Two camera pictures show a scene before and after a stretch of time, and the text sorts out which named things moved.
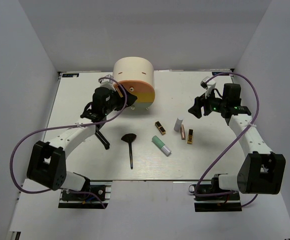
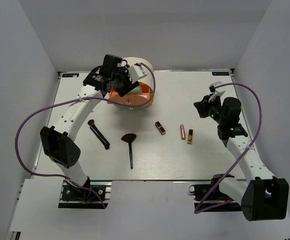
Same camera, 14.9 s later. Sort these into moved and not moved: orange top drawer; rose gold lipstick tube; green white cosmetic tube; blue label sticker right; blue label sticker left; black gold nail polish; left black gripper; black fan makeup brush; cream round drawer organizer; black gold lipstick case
Moved: orange top drawer; green white cosmetic tube; left black gripper; cream round drawer organizer
Not moved: black gold nail polish; blue label sticker left; rose gold lipstick tube; black fan makeup brush; blue label sticker right; black gold lipstick case
